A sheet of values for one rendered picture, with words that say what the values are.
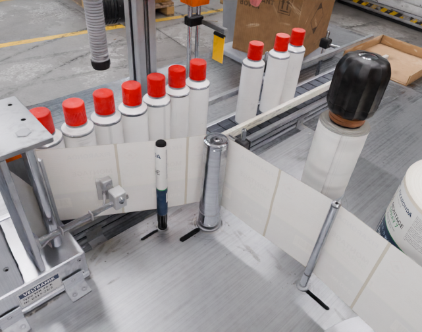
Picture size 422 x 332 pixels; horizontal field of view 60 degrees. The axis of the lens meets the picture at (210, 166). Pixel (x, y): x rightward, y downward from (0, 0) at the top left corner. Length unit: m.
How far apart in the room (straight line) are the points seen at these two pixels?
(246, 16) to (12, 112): 1.02
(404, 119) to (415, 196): 0.65
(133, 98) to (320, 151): 0.33
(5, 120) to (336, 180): 0.52
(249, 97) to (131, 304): 0.53
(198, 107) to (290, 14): 0.63
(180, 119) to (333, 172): 0.31
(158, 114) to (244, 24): 0.77
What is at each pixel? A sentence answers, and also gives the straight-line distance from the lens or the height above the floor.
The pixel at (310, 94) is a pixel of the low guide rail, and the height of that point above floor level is 0.91.
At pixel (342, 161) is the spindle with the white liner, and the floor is 1.01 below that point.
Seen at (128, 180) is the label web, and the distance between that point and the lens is 0.59.
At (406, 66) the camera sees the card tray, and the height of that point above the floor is 0.83.
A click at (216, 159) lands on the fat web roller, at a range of 0.55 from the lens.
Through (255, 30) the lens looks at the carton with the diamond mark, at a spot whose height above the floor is 0.94.
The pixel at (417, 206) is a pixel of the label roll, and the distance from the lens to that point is 0.61.
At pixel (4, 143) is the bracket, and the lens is 0.44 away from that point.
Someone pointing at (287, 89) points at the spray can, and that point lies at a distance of 1.01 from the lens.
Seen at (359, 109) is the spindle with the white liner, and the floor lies 1.11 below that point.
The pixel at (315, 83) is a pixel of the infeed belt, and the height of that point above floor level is 0.88.
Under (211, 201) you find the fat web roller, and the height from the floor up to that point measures 0.95.
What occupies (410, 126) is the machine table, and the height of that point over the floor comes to 0.83.
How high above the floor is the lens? 1.39
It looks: 40 degrees down
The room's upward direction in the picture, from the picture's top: 5 degrees clockwise
